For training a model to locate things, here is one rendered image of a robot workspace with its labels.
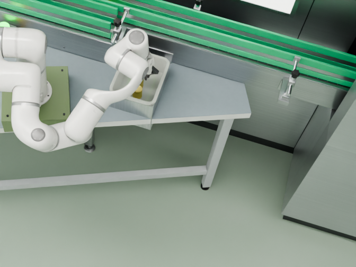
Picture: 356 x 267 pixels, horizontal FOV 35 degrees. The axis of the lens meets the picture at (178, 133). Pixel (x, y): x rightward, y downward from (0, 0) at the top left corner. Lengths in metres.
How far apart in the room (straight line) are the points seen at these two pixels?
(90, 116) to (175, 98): 0.48
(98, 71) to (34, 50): 0.44
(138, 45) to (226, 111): 0.51
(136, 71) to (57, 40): 0.54
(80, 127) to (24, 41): 0.32
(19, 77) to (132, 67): 0.34
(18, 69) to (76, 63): 0.47
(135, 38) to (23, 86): 0.38
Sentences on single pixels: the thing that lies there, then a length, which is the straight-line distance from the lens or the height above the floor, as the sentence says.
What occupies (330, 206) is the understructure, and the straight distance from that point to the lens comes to 2.59.
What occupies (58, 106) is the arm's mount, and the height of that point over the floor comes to 0.81.
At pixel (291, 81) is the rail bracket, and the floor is 0.97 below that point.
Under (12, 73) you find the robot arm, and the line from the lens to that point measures 1.82.
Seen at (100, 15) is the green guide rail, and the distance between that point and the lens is 2.19.
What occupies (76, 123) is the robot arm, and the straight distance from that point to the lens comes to 1.77.
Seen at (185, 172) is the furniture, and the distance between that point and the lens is 2.63.
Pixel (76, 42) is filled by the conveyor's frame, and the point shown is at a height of 0.83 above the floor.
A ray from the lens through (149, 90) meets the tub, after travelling 2.15.
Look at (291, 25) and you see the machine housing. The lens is 2.27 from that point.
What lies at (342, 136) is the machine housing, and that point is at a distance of 2.13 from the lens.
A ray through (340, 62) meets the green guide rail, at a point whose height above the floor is 0.92.
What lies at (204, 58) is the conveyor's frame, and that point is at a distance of 2.18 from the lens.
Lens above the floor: 2.52
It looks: 58 degrees down
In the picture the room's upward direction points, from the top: 11 degrees clockwise
